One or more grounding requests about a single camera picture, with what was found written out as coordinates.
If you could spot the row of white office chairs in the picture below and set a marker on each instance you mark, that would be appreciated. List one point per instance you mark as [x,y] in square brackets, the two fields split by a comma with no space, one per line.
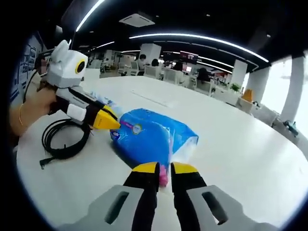
[168,75]

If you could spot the narrow bright window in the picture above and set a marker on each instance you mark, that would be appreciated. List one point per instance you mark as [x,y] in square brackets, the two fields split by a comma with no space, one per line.
[274,89]

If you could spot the blue tissue pack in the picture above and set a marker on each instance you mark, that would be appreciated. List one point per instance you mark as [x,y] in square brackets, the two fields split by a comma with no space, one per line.
[149,139]

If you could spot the wall screen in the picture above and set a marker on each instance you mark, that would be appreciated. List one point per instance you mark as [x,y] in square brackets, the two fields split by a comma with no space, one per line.
[189,55]

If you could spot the white office desk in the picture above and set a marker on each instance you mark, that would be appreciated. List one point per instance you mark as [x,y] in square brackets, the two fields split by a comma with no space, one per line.
[91,73]

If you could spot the ceiling air conditioner vent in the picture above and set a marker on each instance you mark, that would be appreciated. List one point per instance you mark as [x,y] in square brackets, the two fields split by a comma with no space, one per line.
[137,19]

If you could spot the teal and black object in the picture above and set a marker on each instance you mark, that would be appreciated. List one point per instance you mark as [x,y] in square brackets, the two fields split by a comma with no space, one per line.
[291,127]

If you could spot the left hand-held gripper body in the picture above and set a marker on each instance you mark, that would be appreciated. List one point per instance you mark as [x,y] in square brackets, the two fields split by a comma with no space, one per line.
[65,69]

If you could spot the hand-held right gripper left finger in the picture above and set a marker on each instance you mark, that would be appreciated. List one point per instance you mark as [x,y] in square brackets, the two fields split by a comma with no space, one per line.
[120,204]

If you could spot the potted green plant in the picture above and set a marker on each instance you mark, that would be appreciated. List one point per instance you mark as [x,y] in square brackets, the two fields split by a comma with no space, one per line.
[235,87]

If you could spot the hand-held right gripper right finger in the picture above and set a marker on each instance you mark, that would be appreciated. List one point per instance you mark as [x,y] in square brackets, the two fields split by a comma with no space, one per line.
[199,207]

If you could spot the person's left hand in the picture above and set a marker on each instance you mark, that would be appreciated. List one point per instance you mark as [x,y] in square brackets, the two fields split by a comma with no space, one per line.
[41,103]

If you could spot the wet wipes pack blue lid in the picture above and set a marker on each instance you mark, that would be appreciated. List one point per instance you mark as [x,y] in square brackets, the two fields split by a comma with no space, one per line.
[102,99]

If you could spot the long curved ceiling light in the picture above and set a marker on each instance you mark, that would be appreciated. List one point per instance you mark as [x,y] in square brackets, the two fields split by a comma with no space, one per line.
[90,14]
[192,37]

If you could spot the orange bag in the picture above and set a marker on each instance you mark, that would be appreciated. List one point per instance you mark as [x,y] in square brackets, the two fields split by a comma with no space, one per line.
[247,95]

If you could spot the wide bright window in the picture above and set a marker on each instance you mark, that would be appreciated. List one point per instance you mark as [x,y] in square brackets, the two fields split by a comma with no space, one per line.
[303,96]

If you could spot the blue white wall poster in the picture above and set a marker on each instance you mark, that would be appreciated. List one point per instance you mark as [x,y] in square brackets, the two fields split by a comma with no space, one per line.
[24,72]

